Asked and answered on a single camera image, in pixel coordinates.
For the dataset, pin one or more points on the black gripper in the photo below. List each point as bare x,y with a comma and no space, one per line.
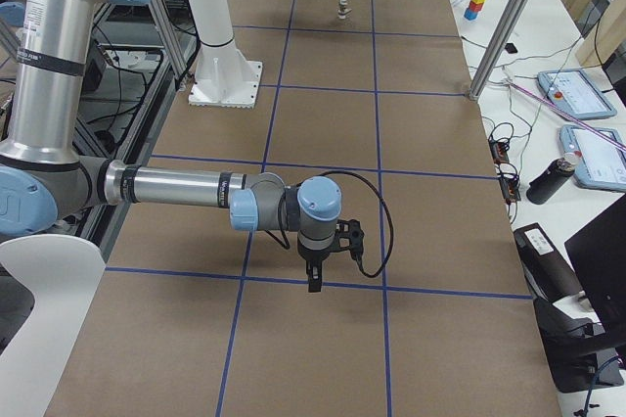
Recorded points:
314,256

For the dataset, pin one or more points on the chrome valve with white pipe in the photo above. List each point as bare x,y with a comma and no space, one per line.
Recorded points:
343,9

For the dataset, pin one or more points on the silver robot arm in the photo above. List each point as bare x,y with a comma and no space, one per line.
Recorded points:
43,179

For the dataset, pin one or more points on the black box with label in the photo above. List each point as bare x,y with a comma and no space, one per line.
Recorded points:
549,274

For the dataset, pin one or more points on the black water bottle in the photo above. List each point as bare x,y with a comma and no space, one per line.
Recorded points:
552,178

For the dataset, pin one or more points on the pink grabber stick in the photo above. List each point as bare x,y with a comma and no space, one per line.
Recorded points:
614,143

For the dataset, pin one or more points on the black monitor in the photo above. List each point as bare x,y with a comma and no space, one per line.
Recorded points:
597,254

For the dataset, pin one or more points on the small black device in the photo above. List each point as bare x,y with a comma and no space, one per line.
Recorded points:
510,48

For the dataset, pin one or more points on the blue cube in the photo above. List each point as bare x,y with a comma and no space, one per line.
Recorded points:
470,15

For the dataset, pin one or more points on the red cube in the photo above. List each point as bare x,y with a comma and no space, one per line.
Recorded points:
474,7

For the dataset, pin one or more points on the near teach pendant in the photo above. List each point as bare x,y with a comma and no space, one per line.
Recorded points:
602,166

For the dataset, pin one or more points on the teach pendant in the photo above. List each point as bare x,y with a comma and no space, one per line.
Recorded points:
572,91
602,166

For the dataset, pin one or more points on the far teach pendant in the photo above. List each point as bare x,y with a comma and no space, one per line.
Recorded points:
572,91

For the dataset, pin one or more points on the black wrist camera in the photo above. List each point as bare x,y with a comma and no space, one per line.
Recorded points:
349,237

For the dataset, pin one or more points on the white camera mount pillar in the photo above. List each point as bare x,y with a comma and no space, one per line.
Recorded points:
223,75

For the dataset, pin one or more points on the circuit board with wires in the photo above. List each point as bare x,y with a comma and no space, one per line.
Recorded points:
499,151

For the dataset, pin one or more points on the aluminium frame post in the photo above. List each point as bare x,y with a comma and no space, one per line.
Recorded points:
495,47

